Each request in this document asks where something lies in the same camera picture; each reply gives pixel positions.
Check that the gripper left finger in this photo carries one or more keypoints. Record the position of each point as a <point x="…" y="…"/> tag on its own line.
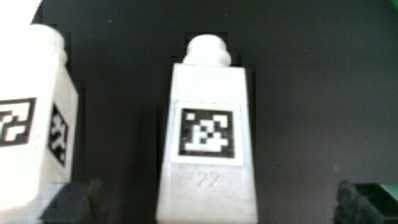
<point x="79" y="205"/>

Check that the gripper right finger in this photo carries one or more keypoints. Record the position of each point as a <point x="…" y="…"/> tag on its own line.
<point x="365" y="203"/>

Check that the white table leg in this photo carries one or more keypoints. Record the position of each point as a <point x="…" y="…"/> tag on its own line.
<point x="38" y="115"/>
<point x="207" y="192"/>

